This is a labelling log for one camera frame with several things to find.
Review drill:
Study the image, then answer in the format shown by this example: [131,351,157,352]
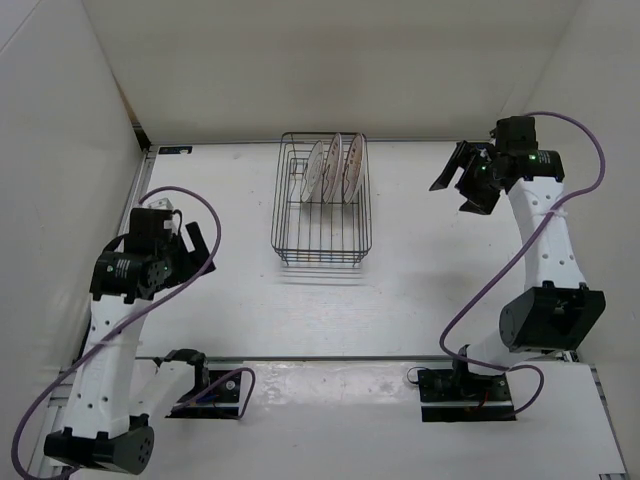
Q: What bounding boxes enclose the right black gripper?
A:
[430,141,504,216]

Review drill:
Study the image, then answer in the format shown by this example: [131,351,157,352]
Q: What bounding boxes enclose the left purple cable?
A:
[10,186,256,476]

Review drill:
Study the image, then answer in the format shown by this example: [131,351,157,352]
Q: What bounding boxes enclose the left blue label sticker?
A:
[158,146,193,155]

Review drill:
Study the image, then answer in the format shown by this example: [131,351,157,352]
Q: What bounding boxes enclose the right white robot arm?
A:
[431,113,606,400]

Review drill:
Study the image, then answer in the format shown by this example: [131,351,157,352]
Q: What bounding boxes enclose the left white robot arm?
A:
[44,206,215,475]

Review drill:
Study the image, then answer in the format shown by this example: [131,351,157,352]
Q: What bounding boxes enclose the purple cable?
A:
[439,111,607,416]
[10,186,256,476]

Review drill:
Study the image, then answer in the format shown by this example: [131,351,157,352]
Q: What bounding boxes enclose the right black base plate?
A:
[417,368,516,423]

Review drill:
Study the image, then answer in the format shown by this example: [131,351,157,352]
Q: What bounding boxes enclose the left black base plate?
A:
[167,373,243,420]

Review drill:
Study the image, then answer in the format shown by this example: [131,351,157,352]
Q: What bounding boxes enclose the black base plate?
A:
[167,373,243,420]
[417,368,516,423]

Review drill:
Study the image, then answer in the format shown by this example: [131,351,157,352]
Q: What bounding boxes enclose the grey wire dish rack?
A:
[270,132,373,267]

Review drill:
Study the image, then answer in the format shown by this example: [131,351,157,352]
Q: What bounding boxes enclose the white plate grey pattern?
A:
[300,141,324,203]

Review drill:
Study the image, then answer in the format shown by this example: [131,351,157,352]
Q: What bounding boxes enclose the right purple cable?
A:
[439,111,607,416]

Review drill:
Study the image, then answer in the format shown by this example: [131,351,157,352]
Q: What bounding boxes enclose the orange patterned plate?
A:
[321,133,343,203]
[342,133,365,204]

